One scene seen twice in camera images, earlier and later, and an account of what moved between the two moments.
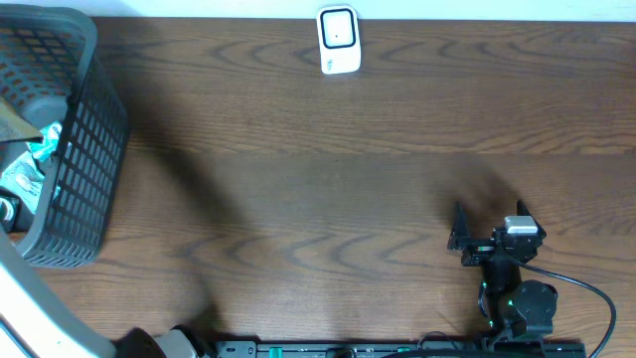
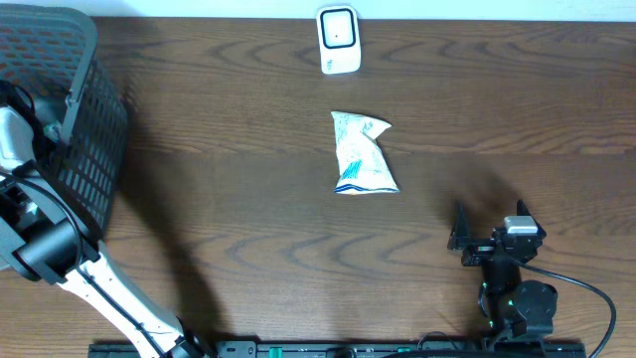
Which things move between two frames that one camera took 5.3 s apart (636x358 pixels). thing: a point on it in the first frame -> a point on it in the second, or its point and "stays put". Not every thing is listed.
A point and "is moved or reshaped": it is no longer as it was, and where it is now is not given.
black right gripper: [479, 248] stays put
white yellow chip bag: [14, 126] is moved or reshaped
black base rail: [400, 349] stays put
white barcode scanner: [339, 37] stays put
